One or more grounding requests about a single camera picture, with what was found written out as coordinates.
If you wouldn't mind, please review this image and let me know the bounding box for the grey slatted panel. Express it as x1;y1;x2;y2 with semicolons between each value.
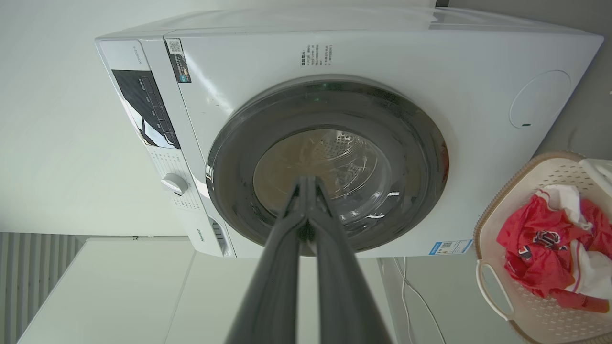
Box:
0;232;84;344

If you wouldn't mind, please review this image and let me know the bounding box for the round dark glass washer door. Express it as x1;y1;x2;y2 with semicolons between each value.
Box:
206;75;449;254

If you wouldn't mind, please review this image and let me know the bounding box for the red printed garment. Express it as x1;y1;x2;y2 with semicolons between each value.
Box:
496;189;612;313

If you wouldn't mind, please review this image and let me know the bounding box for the black QR code sticker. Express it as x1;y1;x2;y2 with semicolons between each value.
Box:
165;38;192;84

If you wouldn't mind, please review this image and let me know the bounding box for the thin white power cable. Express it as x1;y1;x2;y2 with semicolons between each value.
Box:
393;257;448;344

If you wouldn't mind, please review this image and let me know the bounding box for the beige perforated laundry basket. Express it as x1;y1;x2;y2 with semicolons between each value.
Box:
473;152;612;344

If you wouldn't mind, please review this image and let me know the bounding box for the white cabinet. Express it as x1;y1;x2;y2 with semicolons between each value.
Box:
17;237;397;344

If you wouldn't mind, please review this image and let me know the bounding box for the white control knob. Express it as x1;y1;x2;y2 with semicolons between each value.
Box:
161;173;189;196

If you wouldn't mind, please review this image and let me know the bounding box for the steel perforated washer drum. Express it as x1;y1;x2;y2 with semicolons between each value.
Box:
253;129;402;239

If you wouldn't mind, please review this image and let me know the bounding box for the small printed text label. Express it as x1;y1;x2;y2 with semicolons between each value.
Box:
301;44;333;67

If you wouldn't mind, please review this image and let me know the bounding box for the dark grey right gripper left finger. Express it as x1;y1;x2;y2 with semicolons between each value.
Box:
225;177;307;344

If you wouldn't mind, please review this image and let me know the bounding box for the white garment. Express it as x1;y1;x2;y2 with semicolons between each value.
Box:
540;185;612;299

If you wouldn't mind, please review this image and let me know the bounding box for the blue energy label sticker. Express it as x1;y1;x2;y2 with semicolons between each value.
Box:
429;239;474;256

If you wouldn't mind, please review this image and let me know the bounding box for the white front-load washing machine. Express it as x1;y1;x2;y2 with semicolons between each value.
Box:
95;6;604;258

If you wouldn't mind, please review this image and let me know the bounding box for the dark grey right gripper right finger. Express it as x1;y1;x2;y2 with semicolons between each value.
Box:
306;177;393;344

